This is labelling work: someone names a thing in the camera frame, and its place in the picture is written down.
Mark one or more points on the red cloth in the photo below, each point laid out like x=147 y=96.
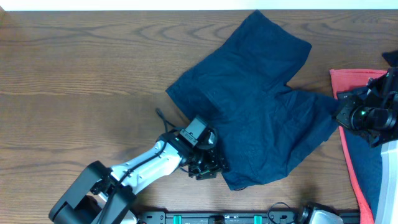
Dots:
x=347 y=80

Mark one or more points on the black mounting rail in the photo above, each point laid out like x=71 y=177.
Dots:
x=278 y=213

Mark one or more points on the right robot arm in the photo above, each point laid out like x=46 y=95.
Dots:
x=367 y=117

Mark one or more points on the navy blue shorts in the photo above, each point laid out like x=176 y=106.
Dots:
x=265 y=128

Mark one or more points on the black garment at edge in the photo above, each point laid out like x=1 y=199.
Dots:
x=391 y=58

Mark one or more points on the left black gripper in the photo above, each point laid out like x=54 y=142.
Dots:
x=212 y=162

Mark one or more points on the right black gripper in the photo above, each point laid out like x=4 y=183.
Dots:
x=343 y=116

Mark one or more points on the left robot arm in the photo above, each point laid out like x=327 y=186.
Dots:
x=103 y=194

